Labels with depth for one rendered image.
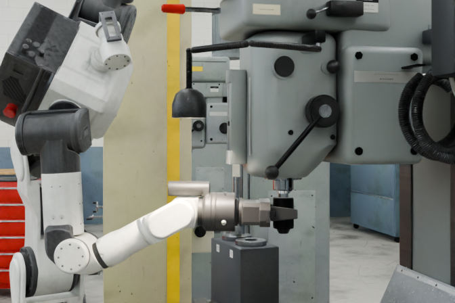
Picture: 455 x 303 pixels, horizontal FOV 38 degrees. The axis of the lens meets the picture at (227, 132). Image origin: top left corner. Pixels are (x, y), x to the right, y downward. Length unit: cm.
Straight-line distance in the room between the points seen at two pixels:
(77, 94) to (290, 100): 52
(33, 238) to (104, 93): 53
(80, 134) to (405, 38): 75
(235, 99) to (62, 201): 45
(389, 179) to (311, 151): 742
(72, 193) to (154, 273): 175
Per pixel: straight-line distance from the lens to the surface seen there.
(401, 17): 152
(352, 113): 144
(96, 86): 164
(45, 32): 170
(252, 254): 185
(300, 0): 142
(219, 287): 199
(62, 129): 153
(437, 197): 164
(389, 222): 889
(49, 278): 196
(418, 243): 173
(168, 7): 157
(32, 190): 192
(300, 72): 142
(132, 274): 324
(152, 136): 317
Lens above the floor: 141
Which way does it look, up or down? level
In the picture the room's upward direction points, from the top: straight up
